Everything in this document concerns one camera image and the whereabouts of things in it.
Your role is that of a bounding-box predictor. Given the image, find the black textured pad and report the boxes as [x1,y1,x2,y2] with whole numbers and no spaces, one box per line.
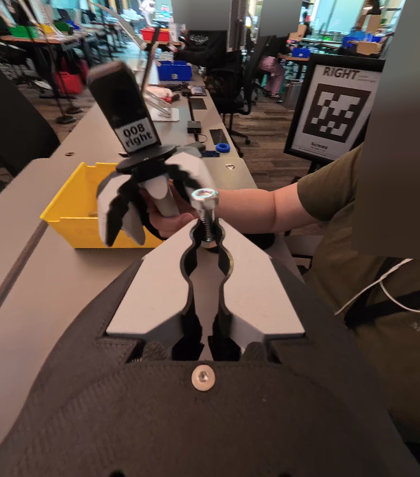
[210,233,276,254]

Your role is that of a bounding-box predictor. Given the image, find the black lanyard strap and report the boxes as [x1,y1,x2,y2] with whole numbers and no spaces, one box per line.
[344,283,420,330]

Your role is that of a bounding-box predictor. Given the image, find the person in olive shirt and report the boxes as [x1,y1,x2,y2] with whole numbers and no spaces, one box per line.
[297,143,420,448]

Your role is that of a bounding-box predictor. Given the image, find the yellow plastic bin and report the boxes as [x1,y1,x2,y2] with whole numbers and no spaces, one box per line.
[40,162,164,249]

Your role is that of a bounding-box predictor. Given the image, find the person's right hand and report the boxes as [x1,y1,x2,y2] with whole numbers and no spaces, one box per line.
[139,183,200,240]

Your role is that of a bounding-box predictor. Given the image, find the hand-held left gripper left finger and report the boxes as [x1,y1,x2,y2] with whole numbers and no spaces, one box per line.
[106,219,201,360]

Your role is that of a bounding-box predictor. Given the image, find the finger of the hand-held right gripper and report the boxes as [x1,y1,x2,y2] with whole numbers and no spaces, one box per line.
[96,172,147,247]
[165,152,217,205]

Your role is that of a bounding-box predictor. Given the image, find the grey metal container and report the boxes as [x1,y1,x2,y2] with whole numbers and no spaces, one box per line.
[284,79,304,109]

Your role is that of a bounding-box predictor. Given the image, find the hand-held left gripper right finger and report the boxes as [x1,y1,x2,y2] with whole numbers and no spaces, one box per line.
[210,219,305,360]

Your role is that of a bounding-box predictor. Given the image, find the black office chair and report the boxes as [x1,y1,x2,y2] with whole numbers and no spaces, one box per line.
[210,35,270,147]
[0,35,61,220]

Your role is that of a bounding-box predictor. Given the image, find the red storage bin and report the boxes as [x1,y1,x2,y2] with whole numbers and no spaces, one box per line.
[141,27,171,42]

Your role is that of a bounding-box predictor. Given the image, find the wooden workbench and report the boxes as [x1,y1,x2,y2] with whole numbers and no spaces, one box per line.
[0,32,91,47]

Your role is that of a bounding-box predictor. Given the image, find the black light stand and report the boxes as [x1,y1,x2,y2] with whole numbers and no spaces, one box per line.
[44,35,78,124]

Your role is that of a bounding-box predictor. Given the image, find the black framed marker sign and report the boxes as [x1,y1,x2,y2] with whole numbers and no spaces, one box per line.
[284,54,386,163]

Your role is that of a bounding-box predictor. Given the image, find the silver bolt with nut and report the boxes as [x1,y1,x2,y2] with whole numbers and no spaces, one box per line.
[190,188,220,210]

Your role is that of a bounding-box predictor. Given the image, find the silver hex bolt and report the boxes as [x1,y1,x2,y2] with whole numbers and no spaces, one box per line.
[199,205,219,249]

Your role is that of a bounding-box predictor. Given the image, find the blue storage bin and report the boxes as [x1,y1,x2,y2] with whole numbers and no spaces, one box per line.
[157,60,193,82]

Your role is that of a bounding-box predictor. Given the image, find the red tool case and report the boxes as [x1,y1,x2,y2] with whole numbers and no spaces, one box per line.
[54,69,86,95]

